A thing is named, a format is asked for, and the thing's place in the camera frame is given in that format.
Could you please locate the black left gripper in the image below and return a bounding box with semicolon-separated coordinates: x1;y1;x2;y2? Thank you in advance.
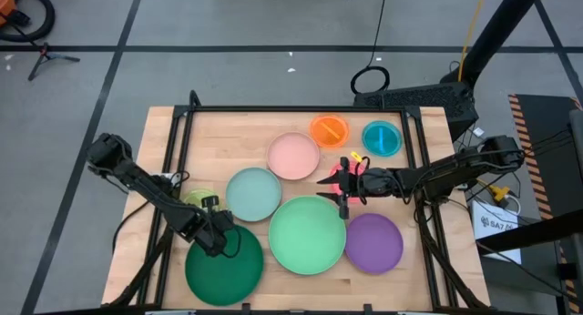
184;194;237;258

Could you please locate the black coiled floor cable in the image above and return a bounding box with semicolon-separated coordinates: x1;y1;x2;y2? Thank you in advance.
349;0;391;97

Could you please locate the large light green plastic plate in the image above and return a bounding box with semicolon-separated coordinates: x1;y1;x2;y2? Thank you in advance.
268;195;347;276

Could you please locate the orange vacuum cleaner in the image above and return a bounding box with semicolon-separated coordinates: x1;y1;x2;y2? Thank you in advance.
0;0;17;27

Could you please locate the black vacuum hose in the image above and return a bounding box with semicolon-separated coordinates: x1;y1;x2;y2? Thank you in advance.
0;0;56;44

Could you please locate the small transparent pink plate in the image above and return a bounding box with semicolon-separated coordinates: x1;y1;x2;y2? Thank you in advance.
328;159;368;206

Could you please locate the black aluminium table frame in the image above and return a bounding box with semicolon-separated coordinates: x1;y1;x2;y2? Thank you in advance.
108;90;491;315

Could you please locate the white printed box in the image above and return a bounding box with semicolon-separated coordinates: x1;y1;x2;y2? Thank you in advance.
470;198;523;265

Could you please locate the salmon pink plastic plate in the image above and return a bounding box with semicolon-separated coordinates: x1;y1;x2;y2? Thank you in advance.
266;131;322;181

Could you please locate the yellow cable plug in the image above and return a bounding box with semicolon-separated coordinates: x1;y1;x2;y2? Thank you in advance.
476;178;512;203

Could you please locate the large dark green plastic plate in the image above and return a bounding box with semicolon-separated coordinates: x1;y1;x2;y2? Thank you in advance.
184;223;265;307

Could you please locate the yellow hanging cable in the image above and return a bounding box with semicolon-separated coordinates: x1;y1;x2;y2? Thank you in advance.
457;0;489;83

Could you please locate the small transparent orange plate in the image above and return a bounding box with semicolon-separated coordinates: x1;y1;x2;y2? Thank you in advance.
309;115;351;148

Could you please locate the black crossbeam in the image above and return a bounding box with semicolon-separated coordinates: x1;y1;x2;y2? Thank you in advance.
476;208;583;257

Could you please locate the small transparent yellow-green plate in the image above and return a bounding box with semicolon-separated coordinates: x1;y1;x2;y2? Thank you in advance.
181;188;225;215

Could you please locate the purple plastic plate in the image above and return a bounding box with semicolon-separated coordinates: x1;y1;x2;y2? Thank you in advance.
343;212;404;275

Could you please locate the small transparent cyan plate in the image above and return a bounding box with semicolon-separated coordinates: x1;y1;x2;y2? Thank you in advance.
361;119;404;158

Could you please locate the black hazard-striped floor mat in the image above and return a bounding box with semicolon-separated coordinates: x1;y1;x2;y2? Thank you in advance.
508;94;583;315

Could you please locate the pale blue-grey plastic plate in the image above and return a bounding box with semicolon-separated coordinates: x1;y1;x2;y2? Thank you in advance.
225;167;283;223

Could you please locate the black tripod stand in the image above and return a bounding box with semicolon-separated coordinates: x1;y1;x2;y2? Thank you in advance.
26;41;82;83

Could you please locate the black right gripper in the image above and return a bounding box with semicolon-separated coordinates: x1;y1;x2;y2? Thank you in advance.
317;157;382;220

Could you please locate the black perforated stand base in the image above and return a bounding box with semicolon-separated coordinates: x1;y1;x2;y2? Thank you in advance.
353;80;480;143

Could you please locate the black camera stand post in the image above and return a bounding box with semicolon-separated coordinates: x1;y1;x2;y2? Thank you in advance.
439;0;547;91

